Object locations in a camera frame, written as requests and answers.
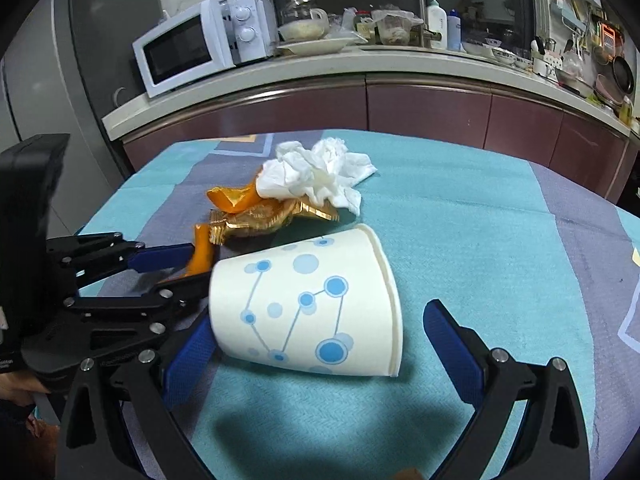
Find blue grey patterned tablecloth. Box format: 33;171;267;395
77;128;640;480

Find gold foil snack wrapper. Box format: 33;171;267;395
224;197;340;243

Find white tissue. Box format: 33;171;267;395
308;138;378;217
255;141;326;205

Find white oval plate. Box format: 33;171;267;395
278;35;367;56

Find white soap bottle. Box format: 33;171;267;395
426;0;448;50

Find maroon kitchen cabinets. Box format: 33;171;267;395
122;74;639;203

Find white microwave oven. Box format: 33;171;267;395
132;0;278;98

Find blue bottle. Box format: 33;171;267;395
447;9;461;52

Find white blue dotted paper cup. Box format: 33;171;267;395
208;223;404;377

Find grey refrigerator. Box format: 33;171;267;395
1;0;160;236

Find small porcelain bowl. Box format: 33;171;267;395
491;48;518;66

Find glass jug with food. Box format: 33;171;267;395
279;0;330;42

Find clear plastic food container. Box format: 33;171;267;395
371;10;414;46

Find white stone countertop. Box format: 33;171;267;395
102;48;639;142

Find black frying pan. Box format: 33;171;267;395
611;55;634;94

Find person's left hand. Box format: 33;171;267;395
0;372;50;406

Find orange peel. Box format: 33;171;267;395
181;177;262;278

